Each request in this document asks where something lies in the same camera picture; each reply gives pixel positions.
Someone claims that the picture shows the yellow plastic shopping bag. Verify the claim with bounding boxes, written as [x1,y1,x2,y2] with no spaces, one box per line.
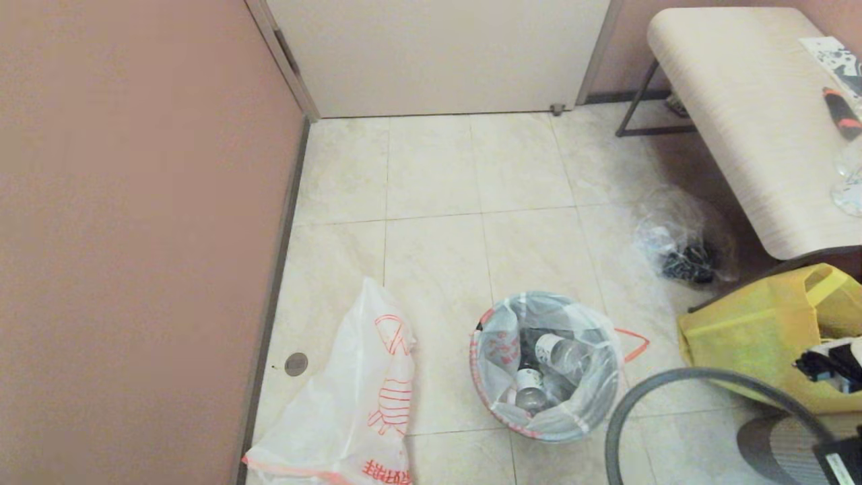
[677,263,862,415]

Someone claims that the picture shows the clear plastic bag dark contents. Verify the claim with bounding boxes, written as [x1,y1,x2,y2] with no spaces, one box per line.
[633,185,738,284]

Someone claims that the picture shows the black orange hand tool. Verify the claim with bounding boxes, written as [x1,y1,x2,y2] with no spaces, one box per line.
[820,86,862,141]

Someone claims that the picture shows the black white printed paper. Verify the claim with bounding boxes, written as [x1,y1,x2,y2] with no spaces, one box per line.
[798,36,862,100]

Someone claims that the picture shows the grey ribbed round object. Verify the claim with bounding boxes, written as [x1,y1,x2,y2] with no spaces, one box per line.
[736,412,830,485]

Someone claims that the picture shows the used white drawstring trash bag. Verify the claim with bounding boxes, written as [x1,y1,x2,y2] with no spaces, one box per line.
[469,291,651,443]

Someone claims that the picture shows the grey bin ring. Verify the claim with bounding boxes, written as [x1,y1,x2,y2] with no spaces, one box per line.
[604,367,836,485]

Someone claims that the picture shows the beige wooden table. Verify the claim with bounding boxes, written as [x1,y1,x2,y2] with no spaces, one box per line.
[646,7,862,261]

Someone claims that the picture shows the clear crumpled plastic wrap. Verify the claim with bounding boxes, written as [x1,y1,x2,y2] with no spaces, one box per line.
[830,135,862,218]

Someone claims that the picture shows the clear bottle white label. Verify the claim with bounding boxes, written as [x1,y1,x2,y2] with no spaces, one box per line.
[535,331,595,378]

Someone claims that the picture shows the white trash bag red print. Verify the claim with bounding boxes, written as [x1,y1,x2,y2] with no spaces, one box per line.
[242,278,417,485]

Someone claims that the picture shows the small bottle white label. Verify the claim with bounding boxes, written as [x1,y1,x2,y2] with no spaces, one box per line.
[510,367,549,414]

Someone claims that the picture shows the white door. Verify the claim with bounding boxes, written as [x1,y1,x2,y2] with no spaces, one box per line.
[266,0,610,119]

